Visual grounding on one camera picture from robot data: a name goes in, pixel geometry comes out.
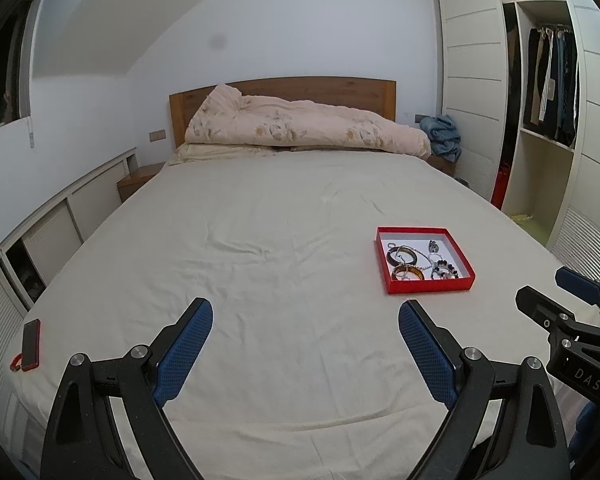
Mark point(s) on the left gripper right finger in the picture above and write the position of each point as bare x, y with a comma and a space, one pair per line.
503, 420

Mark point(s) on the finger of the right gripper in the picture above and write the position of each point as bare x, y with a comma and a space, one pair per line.
544, 311
578, 285

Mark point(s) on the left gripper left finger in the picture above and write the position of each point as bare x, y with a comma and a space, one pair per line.
82, 439

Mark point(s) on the amber resin bangle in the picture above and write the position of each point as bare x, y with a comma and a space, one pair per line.
406, 272

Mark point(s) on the dark brown wooden bangle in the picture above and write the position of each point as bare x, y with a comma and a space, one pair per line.
401, 254

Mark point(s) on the large silver hoop bangle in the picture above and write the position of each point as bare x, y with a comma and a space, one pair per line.
423, 260

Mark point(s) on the red jewelry box tray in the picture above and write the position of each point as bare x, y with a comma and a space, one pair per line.
450, 270

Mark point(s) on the right blue white gloved hand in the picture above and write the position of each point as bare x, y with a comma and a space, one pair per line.
584, 448

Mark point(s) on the red cased smartphone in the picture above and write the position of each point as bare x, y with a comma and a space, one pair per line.
29, 356

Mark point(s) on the blue crumpled cloth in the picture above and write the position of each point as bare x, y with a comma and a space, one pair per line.
443, 136

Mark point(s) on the hanging dark clothes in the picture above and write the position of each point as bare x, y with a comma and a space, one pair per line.
552, 95

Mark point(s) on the white open wardrobe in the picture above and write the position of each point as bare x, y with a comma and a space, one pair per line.
521, 81

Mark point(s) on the wooden nightstand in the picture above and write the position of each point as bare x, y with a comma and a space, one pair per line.
131, 183

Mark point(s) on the white bed sheet mattress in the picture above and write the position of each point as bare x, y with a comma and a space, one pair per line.
305, 374

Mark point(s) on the wooden headboard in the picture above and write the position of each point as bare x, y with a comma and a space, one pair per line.
376, 95

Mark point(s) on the cream pillow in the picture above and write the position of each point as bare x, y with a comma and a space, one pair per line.
201, 152

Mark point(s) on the beige floral duvet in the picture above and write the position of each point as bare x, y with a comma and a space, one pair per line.
228, 117

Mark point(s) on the white low wall cabinet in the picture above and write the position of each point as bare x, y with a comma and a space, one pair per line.
42, 245

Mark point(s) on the wall power socket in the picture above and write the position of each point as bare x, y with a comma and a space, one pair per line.
157, 135

